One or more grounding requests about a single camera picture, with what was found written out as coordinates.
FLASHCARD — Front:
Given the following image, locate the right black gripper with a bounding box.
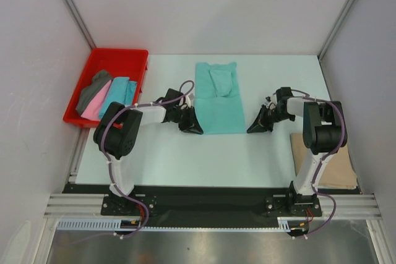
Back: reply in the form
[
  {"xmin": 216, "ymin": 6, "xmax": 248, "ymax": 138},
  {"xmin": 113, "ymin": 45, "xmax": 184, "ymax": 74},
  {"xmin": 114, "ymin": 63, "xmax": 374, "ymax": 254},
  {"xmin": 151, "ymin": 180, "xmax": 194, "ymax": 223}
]
[{"xmin": 247, "ymin": 104, "xmax": 295, "ymax": 133}]

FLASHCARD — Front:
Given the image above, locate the white slotted cable duct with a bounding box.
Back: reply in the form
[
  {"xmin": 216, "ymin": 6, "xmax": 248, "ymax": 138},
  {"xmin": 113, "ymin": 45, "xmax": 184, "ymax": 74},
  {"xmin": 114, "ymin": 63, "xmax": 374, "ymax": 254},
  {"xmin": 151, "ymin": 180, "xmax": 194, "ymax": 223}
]
[{"xmin": 57, "ymin": 218, "xmax": 308, "ymax": 232}]

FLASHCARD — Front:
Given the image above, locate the red plastic bin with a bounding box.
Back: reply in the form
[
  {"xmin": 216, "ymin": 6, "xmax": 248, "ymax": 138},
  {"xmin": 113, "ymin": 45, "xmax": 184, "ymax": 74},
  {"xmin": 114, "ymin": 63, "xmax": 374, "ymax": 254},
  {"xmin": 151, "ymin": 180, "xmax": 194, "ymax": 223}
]
[{"xmin": 63, "ymin": 48, "xmax": 149, "ymax": 128}]

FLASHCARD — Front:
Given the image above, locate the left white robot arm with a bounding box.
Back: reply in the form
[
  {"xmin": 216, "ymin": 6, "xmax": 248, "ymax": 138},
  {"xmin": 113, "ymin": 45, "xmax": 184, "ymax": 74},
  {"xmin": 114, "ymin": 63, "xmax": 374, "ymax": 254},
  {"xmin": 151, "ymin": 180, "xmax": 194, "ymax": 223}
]
[{"xmin": 93, "ymin": 88, "xmax": 204, "ymax": 215}]

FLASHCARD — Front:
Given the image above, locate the aluminium corner post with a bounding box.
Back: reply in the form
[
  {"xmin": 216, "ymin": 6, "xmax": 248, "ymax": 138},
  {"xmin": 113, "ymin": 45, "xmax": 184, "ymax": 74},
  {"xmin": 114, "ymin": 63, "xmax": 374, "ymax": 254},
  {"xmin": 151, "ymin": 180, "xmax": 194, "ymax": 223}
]
[
  {"xmin": 317, "ymin": 0, "xmax": 357, "ymax": 62},
  {"xmin": 62, "ymin": 0, "xmax": 97, "ymax": 50}
]

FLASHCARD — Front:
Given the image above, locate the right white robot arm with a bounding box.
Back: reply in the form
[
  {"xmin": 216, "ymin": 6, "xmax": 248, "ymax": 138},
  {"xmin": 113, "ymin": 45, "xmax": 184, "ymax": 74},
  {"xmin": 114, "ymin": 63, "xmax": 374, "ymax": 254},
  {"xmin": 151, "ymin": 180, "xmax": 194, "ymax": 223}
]
[{"xmin": 247, "ymin": 87, "xmax": 348, "ymax": 216}]

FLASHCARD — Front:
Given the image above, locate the mint green t shirt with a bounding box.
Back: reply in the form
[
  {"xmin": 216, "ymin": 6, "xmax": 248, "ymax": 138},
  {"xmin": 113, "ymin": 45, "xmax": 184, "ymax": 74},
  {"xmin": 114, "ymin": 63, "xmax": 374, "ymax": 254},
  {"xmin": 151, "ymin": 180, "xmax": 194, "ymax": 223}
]
[{"xmin": 194, "ymin": 62, "xmax": 246, "ymax": 135}]

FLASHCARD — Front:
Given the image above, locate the pink t shirt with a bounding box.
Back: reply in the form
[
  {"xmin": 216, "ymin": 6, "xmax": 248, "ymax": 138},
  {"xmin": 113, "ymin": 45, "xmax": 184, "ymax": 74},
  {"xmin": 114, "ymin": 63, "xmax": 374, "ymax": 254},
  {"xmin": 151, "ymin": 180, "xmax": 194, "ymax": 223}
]
[{"xmin": 80, "ymin": 80, "xmax": 112, "ymax": 121}]

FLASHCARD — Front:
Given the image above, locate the blue t shirt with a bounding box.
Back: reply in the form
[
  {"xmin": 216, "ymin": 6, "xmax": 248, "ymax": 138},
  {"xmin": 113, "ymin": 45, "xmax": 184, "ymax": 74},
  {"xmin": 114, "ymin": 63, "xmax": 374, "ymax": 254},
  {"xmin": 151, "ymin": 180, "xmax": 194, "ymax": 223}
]
[{"xmin": 98, "ymin": 77, "xmax": 137, "ymax": 119}]

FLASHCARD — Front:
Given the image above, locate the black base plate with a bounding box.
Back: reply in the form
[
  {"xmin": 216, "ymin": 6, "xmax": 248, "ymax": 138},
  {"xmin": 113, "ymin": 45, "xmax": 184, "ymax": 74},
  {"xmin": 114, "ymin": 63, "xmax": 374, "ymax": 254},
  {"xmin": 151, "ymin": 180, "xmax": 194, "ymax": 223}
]
[{"xmin": 63, "ymin": 183, "xmax": 361, "ymax": 229}]

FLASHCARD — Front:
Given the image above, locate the grey t shirt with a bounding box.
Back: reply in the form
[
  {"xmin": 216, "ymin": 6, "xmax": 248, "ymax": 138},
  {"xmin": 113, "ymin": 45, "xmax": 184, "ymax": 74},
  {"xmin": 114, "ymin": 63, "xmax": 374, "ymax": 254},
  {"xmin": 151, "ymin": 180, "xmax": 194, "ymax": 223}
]
[{"xmin": 75, "ymin": 70, "xmax": 113, "ymax": 115}]

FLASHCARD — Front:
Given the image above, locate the left aluminium corner post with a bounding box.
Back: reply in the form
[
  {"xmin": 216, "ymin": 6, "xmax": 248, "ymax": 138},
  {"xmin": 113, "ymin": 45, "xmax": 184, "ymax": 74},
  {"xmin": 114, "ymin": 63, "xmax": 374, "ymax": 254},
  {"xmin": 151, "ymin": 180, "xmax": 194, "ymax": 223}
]
[{"xmin": 62, "ymin": 0, "xmax": 97, "ymax": 50}]

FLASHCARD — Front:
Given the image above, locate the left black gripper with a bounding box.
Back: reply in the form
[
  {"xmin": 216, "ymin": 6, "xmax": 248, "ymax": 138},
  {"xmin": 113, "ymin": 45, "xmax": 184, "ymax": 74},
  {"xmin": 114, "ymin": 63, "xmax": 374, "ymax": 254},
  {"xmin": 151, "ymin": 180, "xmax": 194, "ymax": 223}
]
[{"xmin": 172, "ymin": 106, "xmax": 203, "ymax": 135}]

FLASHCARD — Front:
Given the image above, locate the aluminium rail frame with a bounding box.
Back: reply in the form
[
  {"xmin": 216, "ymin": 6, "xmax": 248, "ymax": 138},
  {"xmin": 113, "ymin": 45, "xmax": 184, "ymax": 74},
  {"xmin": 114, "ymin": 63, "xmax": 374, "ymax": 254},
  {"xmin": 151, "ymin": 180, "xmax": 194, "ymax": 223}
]
[{"xmin": 41, "ymin": 122, "xmax": 393, "ymax": 263}]

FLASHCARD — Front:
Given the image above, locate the folded beige t shirt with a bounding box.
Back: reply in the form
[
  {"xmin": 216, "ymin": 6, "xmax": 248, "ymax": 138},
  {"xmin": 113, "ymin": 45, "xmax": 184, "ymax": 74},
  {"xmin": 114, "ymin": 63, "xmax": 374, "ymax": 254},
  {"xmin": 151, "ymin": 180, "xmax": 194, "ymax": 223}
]
[{"xmin": 290, "ymin": 133, "xmax": 358, "ymax": 190}]

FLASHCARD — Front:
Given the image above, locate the right aluminium corner post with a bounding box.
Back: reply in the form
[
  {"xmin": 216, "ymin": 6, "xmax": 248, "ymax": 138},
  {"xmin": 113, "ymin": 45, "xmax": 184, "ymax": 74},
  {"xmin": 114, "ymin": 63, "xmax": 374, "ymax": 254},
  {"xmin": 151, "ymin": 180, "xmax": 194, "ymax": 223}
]
[{"xmin": 317, "ymin": 0, "xmax": 357, "ymax": 62}]

